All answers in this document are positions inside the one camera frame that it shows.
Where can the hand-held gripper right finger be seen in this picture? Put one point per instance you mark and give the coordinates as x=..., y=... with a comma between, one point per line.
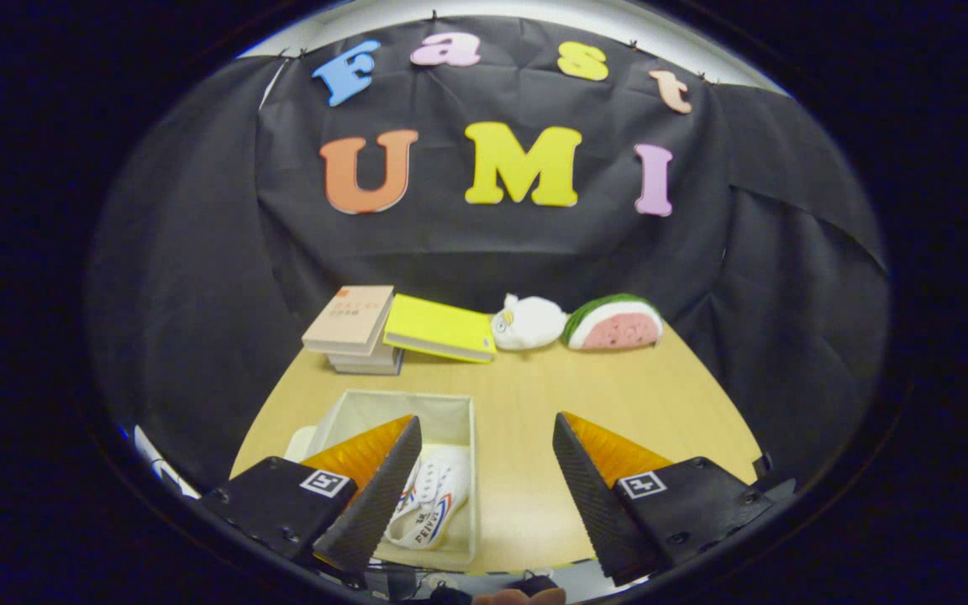
x=597, y=508

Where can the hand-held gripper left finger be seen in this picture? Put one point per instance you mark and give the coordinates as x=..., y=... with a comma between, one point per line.
x=370, y=504

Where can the beige fabric storage box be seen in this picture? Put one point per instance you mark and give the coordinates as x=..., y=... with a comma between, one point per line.
x=383, y=407

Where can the grey book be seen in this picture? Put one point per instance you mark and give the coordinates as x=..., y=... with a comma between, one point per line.
x=370, y=369

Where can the white book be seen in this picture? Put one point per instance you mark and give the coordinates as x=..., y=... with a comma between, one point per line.
x=362, y=357

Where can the watermelon slice plush toy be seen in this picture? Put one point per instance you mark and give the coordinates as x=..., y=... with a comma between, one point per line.
x=618, y=326

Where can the tan cover book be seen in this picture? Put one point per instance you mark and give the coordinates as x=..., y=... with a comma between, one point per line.
x=349, y=319

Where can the yellow cover book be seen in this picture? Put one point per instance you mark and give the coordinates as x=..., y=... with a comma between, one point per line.
x=438, y=329

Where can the white plush toy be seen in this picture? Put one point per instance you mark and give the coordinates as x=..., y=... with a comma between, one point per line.
x=530, y=323

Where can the black backdrop cloth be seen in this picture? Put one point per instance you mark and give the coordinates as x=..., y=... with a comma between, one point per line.
x=492, y=252

